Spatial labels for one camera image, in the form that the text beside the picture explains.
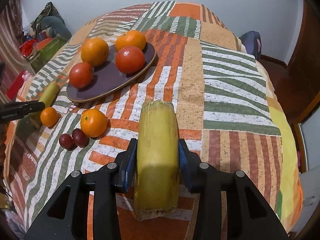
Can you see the red box on floor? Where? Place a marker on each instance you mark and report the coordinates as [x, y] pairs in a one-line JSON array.
[[17, 84]]

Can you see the yellow sugarcane piece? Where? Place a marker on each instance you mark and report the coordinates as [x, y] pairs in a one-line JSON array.
[[157, 170], [50, 94]]

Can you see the green storage box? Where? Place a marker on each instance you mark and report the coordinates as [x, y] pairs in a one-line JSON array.
[[44, 51]]

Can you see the dark red plum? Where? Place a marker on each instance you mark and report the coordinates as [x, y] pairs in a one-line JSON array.
[[79, 138], [66, 141]]

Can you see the orange on plate right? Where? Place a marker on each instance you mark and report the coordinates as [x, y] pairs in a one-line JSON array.
[[131, 38]]

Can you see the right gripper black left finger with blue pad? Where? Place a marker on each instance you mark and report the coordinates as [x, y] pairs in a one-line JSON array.
[[65, 214]]

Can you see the striped red curtain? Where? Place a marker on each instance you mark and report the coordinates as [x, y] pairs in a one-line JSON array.
[[11, 39]]

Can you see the orange on plate left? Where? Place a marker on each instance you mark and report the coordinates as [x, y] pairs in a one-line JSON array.
[[94, 51]]

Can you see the striped patchwork bed blanket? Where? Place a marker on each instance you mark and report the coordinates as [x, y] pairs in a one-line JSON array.
[[223, 98]]

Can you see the red tomato right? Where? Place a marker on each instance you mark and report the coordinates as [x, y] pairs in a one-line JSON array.
[[129, 60]]

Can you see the small tangerine left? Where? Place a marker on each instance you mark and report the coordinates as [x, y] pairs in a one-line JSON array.
[[49, 117]]

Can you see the tangerine near plums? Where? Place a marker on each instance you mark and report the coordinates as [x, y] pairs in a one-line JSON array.
[[93, 123]]

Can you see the orange on plate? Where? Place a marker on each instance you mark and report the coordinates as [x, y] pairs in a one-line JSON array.
[[94, 51], [131, 38]]

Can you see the dark purple round plate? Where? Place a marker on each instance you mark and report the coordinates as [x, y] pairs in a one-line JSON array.
[[108, 79]]

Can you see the red tomato left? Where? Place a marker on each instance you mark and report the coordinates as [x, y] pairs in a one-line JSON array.
[[81, 75]]

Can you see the dark blue bag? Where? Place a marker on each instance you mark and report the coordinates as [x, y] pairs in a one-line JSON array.
[[252, 42]]

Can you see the red tomato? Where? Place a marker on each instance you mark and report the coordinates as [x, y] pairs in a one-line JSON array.
[[129, 60], [81, 75]]

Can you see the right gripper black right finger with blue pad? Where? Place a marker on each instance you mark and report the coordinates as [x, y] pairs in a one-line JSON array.
[[229, 199]]

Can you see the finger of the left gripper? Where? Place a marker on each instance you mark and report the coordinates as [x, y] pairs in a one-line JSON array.
[[17, 110]]

